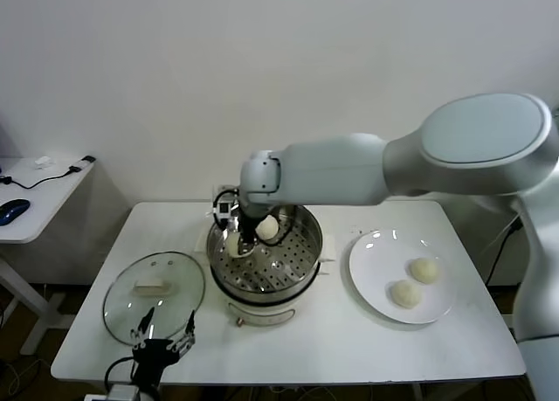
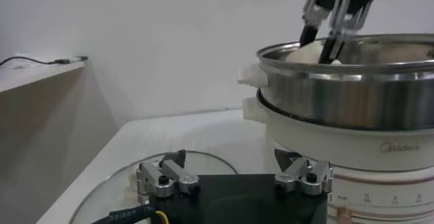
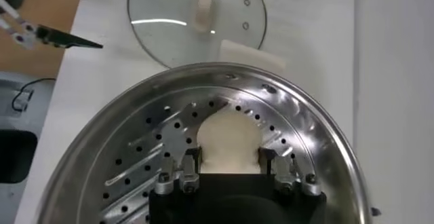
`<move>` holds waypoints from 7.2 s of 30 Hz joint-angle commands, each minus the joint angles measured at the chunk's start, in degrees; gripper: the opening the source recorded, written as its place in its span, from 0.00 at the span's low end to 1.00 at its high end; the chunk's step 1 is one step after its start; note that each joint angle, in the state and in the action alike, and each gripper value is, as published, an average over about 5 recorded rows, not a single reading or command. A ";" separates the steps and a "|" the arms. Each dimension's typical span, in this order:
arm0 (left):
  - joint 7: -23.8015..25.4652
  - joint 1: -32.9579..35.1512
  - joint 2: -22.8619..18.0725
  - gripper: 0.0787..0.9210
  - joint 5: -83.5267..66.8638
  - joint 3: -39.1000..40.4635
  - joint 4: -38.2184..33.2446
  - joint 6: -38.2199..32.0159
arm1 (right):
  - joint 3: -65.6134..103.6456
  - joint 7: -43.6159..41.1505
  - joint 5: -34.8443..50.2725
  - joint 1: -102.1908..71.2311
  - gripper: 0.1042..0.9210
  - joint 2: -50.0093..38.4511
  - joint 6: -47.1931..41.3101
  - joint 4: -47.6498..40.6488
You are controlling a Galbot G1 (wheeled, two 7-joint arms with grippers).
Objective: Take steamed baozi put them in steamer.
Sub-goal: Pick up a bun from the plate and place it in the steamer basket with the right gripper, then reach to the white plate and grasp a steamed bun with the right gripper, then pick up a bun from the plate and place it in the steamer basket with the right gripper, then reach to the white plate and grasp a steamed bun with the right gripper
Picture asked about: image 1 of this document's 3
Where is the round glass pot lid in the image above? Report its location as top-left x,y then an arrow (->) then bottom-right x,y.
102,251 -> 207,348

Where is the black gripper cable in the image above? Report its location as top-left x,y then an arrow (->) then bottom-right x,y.
257,206 -> 299,247
103,356 -> 137,394

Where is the white side desk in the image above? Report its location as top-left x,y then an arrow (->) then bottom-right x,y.
0,156 -> 132,357

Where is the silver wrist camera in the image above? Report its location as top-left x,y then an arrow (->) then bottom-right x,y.
85,383 -> 141,401
212,190 -> 239,222

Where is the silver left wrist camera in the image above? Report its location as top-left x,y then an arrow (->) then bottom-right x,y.
85,383 -> 141,401

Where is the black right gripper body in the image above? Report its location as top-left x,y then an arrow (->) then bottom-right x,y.
238,204 -> 264,245

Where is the stainless steel steamer basket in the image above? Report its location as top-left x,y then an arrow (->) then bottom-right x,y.
205,202 -> 324,295

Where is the black desk cable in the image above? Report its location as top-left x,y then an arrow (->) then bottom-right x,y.
0,167 -> 83,190

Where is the round white plate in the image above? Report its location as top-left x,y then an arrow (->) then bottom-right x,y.
348,228 -> 458,325

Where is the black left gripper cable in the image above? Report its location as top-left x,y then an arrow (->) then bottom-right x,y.
103,356 -> 137,394

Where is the black power cable with adapter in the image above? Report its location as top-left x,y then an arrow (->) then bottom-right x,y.
484,217 -> 521,288

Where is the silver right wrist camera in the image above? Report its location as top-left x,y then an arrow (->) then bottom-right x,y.
212,190 -> 239,222

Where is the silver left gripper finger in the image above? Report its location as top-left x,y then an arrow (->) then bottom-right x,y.
129,307 -> 156,352
172,309 -> 197,358

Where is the cream electric cooker base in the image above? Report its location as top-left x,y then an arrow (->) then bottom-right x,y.
194,225 -> 337,328

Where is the white steamed baozi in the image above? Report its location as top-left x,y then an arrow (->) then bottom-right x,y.
390,280 -> 424,309
409,256 -> 440,284
222,234 -> 255,259
255,215 -> 280,240

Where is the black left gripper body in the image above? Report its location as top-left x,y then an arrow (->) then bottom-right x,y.
132,338 -> 182,388

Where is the blue computer mouse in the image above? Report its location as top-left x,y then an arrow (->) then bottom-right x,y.
0,198 -> 31,226

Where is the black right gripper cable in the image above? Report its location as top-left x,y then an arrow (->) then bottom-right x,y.
257,206 -> 299,247

